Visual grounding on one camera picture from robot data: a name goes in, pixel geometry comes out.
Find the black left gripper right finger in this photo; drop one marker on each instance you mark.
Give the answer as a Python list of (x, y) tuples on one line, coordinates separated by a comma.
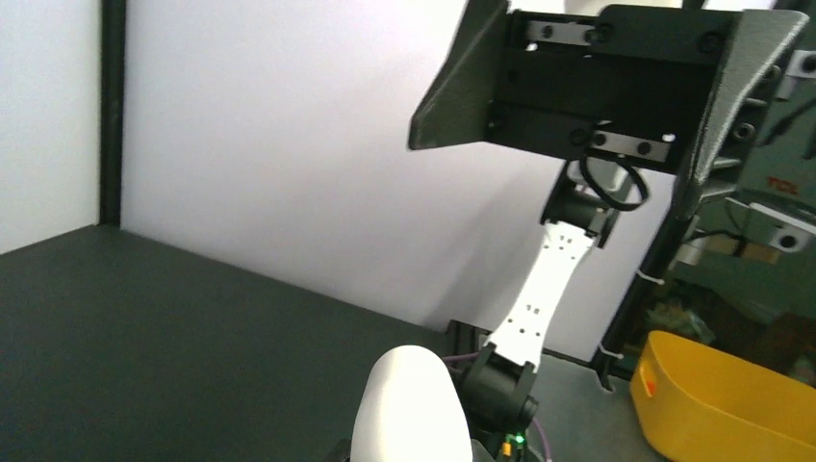
[(479, 453)]

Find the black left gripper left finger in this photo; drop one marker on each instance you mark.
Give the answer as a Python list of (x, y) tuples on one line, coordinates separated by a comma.
[(340, 452)]

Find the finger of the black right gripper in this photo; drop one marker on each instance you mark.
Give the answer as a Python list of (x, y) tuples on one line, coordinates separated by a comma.
[(454, 109), (756, 41)]

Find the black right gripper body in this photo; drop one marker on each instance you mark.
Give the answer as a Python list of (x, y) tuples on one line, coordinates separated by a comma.
[(643, 72)]

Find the white oval charging case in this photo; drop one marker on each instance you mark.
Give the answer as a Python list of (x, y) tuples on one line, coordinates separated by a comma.
[(410, 411)]

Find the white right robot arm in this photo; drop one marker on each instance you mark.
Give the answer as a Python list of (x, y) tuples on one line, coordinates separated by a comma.
[(495, 389)]

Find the yellow plastic bin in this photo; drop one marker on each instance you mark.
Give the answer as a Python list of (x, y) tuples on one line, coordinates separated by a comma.
[(697, 403)]

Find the black frame rail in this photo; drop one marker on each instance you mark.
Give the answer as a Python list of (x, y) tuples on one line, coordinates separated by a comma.
[(648, 274)]

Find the black corner post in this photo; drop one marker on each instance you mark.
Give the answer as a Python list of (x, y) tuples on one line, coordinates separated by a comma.
[(113, 35)]

